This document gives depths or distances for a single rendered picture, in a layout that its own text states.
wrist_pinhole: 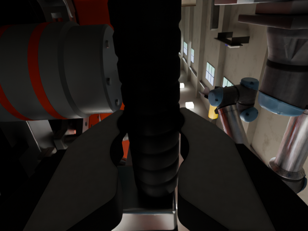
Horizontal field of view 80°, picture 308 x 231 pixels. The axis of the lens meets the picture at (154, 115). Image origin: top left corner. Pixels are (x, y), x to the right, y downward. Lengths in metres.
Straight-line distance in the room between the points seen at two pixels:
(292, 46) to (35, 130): 0.55
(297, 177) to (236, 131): 0.26
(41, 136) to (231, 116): 0.66
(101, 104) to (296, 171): 0.75
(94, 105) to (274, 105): 0.47
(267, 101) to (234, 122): 0.25
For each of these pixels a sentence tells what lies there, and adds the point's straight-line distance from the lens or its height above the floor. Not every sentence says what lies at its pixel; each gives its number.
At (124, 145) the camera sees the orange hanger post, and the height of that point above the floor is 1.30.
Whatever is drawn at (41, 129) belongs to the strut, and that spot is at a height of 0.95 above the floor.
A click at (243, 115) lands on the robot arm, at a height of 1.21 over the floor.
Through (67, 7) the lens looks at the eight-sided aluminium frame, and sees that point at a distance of 0.55.
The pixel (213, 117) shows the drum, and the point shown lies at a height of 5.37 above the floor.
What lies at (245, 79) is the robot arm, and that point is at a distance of 0.90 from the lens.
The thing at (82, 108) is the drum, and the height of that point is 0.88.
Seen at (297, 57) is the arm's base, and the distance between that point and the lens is 0.54.
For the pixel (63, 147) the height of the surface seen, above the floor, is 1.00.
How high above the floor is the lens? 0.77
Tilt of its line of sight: 30 degrees up
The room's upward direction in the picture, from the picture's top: 176 degrees clockwise
